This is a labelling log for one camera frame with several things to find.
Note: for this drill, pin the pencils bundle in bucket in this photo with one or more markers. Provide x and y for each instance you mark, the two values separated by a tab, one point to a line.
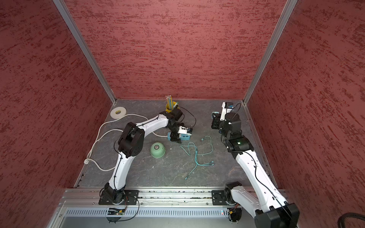
169	99

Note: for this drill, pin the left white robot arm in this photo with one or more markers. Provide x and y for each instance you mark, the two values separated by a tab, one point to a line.
130	144

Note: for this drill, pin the teal power strip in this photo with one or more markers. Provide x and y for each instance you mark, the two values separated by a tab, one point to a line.
183	137

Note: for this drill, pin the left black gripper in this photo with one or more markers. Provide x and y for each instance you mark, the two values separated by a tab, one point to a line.
172	135

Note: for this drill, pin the yellow metal bucket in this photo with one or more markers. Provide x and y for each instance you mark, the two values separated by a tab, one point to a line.
169	108

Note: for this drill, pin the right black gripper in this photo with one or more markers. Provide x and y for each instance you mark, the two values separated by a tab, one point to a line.
216	119

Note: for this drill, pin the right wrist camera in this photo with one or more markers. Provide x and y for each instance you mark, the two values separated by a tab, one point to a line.
227	107

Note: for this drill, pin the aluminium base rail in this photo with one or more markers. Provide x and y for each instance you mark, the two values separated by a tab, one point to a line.
166	207

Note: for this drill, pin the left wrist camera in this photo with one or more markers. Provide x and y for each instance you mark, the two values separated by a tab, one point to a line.
182	130

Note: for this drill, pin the white tape roll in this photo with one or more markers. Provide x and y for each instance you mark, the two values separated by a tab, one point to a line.
118	112

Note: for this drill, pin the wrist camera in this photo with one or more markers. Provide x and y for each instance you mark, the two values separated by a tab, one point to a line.
182	130
227	107

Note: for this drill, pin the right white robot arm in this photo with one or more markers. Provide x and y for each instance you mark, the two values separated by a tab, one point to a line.
251	171

